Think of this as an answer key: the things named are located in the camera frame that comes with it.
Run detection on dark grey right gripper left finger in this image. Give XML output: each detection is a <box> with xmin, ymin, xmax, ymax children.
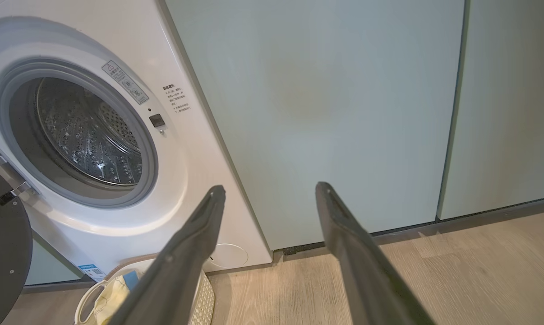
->
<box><xmin>109</xmin><ymin>185</ymin><xmax>226</xmax><ymax>325</ymax></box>

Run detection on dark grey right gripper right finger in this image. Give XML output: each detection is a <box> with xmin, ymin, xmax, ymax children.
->
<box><xmin>315</xmin><ymin>182</ymin><xmax>436</xmax><ymax>325</ymax></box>

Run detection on dark grey round glass door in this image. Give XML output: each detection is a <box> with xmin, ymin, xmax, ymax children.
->
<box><xmin>0</xmin><ymin>169</ymin><xmax>32</xmax><ymax>325</ymax></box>

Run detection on cream perforated laundry basket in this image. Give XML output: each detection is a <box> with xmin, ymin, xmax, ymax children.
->
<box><xmin>74</xmin><ymin>258</ymin><xmax>215</xmax><ymax>325</ymax></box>

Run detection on white washing machine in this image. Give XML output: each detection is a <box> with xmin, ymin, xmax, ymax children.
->
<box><xmin>0</xmin><ymin>0</ymin><xmax>272</xmax><ymax>289</ymax></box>

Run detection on wide pale green cabinet door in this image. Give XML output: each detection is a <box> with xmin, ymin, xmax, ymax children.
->
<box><xmin>164</xmin><ymin>0</ymin><xmax>466</xmax><ymax>251</ymax></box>

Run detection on metal door hinge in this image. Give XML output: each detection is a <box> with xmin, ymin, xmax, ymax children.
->
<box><xmin>0</xmin><ymin>145</ymin><xmax>40</xmax><ymax>199</ymax></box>

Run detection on grey rubber door gasket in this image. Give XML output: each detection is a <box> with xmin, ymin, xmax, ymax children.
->
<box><xmin>0</xmin><ymin>59</ymin><xmax>159</xmax><ymax>209</ymax></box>

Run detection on narrow pale green cabinet door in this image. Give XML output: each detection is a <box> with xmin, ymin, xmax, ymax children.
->
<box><xmin>437</xmin><ymin>0</ymin><xmax>544</xmax><ymax>221</ymax></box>

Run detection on round white filter cover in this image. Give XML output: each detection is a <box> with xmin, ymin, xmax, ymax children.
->
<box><xmin>211</xmin><ymin>244</ymin><xmax>249</xmax><ymax>270</ymax></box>

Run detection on blue energy label sticker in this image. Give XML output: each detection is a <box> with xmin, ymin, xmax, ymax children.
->
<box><xmin>77</xmin><ymin>264</ymin><xmax>106</xmax><ymax>283</ymax></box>

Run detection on perforated steel drum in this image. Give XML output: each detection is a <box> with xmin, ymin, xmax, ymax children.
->
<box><xmin>35</xmin><ymin>78</ymin><xmax>143</xmax><ymax>186</ymax></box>

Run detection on printed notice text label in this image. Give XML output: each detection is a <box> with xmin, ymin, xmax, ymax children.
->
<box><xmin>162</xmin><ymin>84</ymin><xmax>192</xmax><ymax>113</ymax></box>

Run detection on grey warning sticker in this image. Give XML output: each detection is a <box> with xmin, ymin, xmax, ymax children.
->
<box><xmin>101</xmin><ymin>60</ymin><xmax>149</xmax><ymax>105</ymax></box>

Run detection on pale green cabinet with handle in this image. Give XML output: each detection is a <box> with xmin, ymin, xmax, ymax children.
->
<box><xmin>24</xmin><ymin>235</ymin><xmax>85</xmax><ymax>286</ymax></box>

